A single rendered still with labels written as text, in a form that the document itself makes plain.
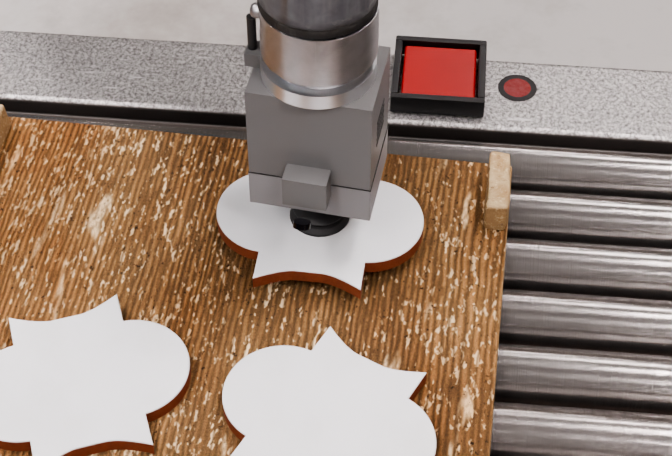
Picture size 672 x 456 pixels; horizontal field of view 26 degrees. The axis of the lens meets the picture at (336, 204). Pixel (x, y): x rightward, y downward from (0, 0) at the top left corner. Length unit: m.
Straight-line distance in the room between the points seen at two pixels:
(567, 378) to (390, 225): 0.16
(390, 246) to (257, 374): 0.14
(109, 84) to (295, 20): 0.38
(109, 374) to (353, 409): 0.16
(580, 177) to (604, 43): 1.54
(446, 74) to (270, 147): 0.28
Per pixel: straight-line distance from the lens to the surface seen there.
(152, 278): 1.05
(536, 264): 1.08
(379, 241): 1.03
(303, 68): 0.89
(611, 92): 1.22
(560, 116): 1.20
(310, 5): 0.86
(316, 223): 1.02
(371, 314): 1.02
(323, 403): 0.96
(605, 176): 1.15
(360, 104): 0.92
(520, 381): 1.02
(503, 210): 1.06
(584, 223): 1.12
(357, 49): 0.89
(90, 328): 1.01
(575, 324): 1.05
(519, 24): 2.70
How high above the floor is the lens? 1.74
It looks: 48 degrees down
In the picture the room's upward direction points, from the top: straight up
